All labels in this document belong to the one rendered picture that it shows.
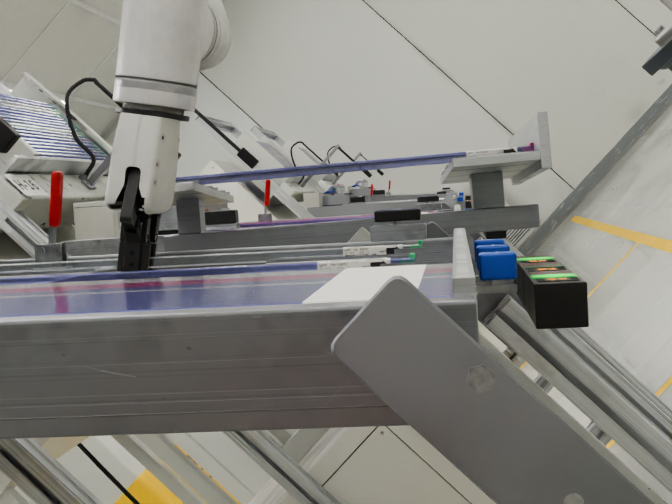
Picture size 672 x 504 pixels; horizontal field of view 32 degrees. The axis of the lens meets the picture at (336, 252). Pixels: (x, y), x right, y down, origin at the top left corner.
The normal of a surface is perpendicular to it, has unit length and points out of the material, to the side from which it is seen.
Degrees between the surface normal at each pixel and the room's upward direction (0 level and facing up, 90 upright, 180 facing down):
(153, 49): 96
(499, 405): 90
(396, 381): 90
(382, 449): 90
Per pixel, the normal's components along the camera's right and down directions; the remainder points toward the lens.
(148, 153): 0.12, -0.01
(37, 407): -0.10, 0.06
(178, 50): 0.55, 0.13
